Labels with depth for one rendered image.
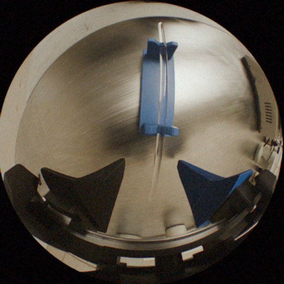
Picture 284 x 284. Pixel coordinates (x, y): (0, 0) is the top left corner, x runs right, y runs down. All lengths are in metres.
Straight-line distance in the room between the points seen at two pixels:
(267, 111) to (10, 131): 1.43
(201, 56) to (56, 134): 0.24
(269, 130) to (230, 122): 0.16
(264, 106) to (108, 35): 0.33
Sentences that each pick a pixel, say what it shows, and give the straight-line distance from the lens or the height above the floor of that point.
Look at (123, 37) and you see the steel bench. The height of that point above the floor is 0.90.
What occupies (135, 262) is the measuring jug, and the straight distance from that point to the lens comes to 0.37.
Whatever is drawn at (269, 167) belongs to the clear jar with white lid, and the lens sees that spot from 0.34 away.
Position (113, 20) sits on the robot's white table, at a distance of 0.21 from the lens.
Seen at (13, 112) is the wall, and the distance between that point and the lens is 1.25.
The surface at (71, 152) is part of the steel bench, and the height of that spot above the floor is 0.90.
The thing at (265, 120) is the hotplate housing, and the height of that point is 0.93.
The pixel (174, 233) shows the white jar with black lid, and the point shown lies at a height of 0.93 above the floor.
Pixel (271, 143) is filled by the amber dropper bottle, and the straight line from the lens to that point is 0.44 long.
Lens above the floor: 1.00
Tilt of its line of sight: 73 degrees down
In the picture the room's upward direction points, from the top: 176 degrees counter-clockwise
